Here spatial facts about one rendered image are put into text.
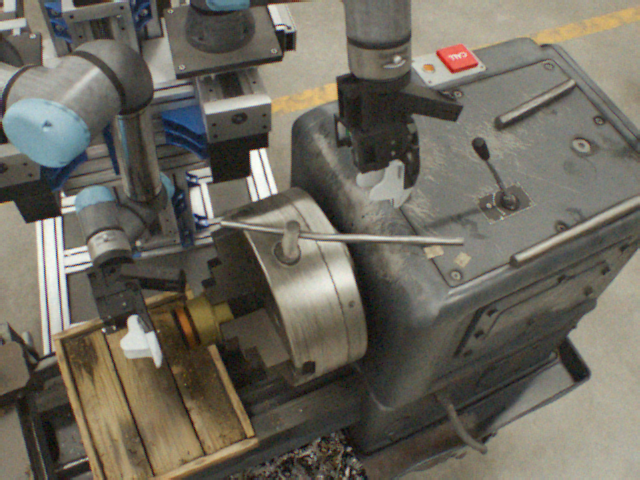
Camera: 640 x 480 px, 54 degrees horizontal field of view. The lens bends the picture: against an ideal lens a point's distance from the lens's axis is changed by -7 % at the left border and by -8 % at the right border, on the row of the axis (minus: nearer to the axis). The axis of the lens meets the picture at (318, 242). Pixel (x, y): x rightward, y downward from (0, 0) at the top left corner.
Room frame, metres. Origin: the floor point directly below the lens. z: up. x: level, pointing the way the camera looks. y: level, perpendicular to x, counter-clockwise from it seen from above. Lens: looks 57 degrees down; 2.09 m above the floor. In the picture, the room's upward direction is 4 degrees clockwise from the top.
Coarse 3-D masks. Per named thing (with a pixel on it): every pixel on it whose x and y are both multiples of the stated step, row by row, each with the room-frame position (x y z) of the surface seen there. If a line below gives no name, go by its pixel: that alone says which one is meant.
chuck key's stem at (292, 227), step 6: (288, 222) 0.52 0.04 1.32; (294, 222) 0.52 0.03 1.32; (288, 228) 0.51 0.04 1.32; (294, 228) 0.51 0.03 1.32; (288, 234) 0.50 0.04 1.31; (294, 234) 0.50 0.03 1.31; (282, 240) 0.52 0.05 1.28; (288, 240) 0.51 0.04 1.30; (294, 240) 0.51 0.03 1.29; (282, 246) 0.51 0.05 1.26; (288, 246) 0.51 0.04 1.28; (294, 246) 0.51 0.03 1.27; (288, 252) 0.51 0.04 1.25
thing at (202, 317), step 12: (192, 300) 0.49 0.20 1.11; (204, 300) 0.49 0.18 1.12; (180, 312) 0.47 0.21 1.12; (192, 312) 0.47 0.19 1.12; (204, 312) 0.47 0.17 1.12; (216, 312) 0.48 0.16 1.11; (228, 312) 0.48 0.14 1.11; (180, 324) 0.45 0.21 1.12; (192, 324) 0.45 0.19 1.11; (204, 324) 0.45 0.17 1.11; (216, 324) 0.45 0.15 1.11; (180, 336) 0.45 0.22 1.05; (192, 336) 0.43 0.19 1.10; (204, 336) 0.44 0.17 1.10; (216, 336) 0.44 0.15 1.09; (192, 348) 0.42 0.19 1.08
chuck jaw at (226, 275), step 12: (228, 228) 0.59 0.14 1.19; (216, 240) 0.56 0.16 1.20; (228, 240) 0.56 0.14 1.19; (240, 240) 0.57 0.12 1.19; (216, 252) 0.56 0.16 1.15; (228, 252) 0.55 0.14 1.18; (240, 252) 0.56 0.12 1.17; (216, 264) 0.54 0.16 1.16; (228, 264) 0.54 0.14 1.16; (240, 264) 0.54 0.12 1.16; (216, 276) 0.52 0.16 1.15; (228, 276) 0.52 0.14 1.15; (240, 276) 0.53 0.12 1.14; (252, 276) 0.54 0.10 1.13; (204, 288) 0.51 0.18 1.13; (216, 288) 0.51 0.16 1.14; (228, 288) 0.51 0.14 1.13; (240, 288) 0.52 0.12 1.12; (252, 288) 0.52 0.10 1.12; (216, 300) 0.49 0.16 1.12
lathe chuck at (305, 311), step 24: (240, 216) 0.59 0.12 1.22; (264, 216) 0.59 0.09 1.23; (288, 216) 0.59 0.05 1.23; (264, 240) 0.54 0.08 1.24; (312, 240) 0.55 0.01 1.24; (264, 264) 0.50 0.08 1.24; (288, 264) 0.50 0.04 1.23; (312, 264) 0.51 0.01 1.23; (264, 288) 0.49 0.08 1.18; (288, 288) 0.47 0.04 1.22; (312, 288) 0.48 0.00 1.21; (288, 312) 0.44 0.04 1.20; (312, 312) 0.45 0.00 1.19; (336, 312) 0.46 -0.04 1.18; (288, 336) 0.41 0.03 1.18; (312, 336) 0.42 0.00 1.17; (336, 336) 0.43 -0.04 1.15; (312, 360) 0.40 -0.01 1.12; (336, 360) 0.42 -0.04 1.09
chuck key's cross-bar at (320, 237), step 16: (224, 224) 0.51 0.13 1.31; (240, 224) 0.52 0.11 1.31; (256, 224) 0.52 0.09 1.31; (320, 240) 0.51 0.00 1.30; (336, 240) 0.51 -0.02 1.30; (352, 240) 0.51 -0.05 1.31; (368, 240) 0.51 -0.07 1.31; (384, 240) 0.51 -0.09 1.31; (400, 240) 0.50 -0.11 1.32; (416, 240) 0.50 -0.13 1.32; (432, 240) 0.50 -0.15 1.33; (448, 240) 0.50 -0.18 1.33
